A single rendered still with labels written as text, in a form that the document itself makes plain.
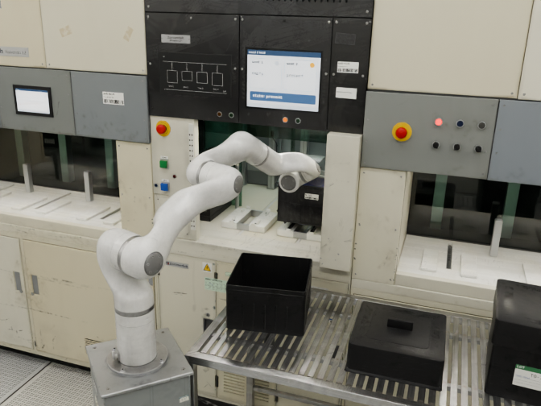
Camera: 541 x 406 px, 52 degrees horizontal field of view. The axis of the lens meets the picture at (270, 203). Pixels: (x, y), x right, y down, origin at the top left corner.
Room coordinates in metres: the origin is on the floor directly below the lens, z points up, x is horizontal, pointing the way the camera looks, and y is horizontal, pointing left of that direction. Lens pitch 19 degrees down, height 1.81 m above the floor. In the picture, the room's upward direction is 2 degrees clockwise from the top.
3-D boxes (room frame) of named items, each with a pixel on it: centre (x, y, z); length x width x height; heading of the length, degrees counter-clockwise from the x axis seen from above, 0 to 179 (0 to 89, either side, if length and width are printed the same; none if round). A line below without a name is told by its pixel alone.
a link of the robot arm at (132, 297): (1.52, 0.44, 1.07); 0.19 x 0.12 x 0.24; 51
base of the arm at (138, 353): (1.50, 0.41, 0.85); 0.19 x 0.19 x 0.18
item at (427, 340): (1.55, -0.43, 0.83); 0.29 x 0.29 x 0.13; 72
